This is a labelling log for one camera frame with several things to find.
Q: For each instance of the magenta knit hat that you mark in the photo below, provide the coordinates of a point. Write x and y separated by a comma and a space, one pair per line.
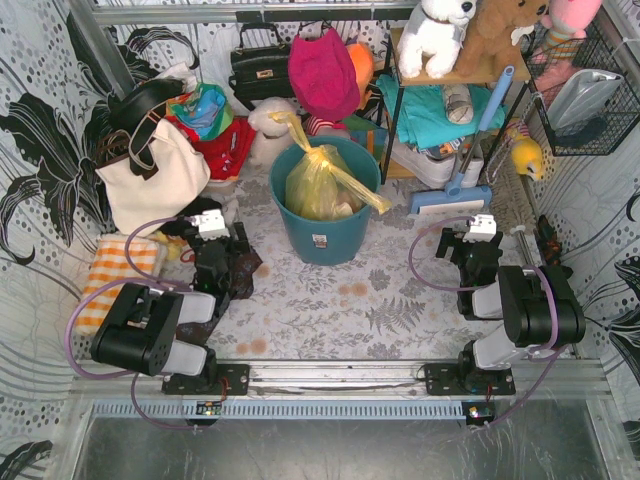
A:
323, 77

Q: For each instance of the white plush dog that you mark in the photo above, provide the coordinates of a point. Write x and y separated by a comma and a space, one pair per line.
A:
433, 36

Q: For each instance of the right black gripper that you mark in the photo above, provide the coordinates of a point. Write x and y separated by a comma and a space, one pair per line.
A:
455, 245

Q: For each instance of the metal base rail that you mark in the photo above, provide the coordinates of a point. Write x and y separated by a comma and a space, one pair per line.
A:
353, 390

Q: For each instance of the dark patterned necktie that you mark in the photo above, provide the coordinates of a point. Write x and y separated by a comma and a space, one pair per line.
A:
236, 283

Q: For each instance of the pink white plush doll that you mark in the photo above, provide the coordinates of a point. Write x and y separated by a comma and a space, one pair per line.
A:
315, 126

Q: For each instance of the rainbow striped bag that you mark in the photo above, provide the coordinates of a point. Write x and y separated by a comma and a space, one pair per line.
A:
368, 134

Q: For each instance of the white storage box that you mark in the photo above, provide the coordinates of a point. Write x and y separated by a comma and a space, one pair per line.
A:
437, 172

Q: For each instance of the cream tote bag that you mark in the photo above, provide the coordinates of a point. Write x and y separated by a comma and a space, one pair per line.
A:
181, 175

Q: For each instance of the black leather handbag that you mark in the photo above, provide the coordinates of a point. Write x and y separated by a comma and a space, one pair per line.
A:
262, 72

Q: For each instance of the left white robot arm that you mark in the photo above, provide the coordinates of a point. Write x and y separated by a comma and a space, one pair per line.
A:
140, 330

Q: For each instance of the yellow plush duck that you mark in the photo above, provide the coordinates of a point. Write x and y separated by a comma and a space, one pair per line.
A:
526, 153

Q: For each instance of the teal trash bin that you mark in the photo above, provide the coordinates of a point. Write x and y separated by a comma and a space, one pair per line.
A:
325, 243

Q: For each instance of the grey patterned pouch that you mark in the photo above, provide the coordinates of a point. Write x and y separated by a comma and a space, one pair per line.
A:
458, 103

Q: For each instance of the colourful striped cloth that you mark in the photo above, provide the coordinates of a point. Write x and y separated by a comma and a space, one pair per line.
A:
203, 114

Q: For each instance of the brown teddy bear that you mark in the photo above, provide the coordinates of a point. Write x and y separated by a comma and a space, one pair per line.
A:
496, 32

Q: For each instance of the yellow trash bag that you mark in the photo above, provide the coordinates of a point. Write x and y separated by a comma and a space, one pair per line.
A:
321, 187

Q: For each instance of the red cloth in basket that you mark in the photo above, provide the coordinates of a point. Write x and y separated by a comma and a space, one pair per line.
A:
225, 155

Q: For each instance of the black round hat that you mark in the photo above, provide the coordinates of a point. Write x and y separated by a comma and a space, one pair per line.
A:
127, 113

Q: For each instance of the beige chenille duster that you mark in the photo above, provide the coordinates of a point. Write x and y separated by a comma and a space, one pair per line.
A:
510, 203

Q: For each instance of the silver foil pouch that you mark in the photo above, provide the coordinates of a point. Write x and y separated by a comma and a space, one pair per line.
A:
583, 95

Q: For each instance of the orange checked towel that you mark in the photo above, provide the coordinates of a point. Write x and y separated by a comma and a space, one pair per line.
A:
110, 264

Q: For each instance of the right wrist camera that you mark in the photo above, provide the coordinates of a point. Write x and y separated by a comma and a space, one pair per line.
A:
481, 228

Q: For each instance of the black wire basket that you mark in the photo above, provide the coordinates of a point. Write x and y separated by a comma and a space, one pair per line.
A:
605, 131

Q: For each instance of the wooden shelf rack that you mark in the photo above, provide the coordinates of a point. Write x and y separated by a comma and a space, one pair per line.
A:
484, 74

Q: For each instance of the white fluffy plush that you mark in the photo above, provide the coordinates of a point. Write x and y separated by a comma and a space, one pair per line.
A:
271, 137

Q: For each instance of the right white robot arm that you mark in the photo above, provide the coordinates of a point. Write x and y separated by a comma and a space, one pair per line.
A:
538, 309

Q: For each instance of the orange plush toy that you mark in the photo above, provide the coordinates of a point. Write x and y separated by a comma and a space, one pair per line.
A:
363, 62

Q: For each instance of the teal folded cloth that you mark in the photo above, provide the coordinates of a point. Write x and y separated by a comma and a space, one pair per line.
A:
422, 120

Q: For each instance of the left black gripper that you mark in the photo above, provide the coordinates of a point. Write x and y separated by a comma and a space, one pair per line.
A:
232, 245

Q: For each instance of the pink plush toy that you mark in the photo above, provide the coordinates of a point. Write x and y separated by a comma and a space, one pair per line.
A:
566, 24

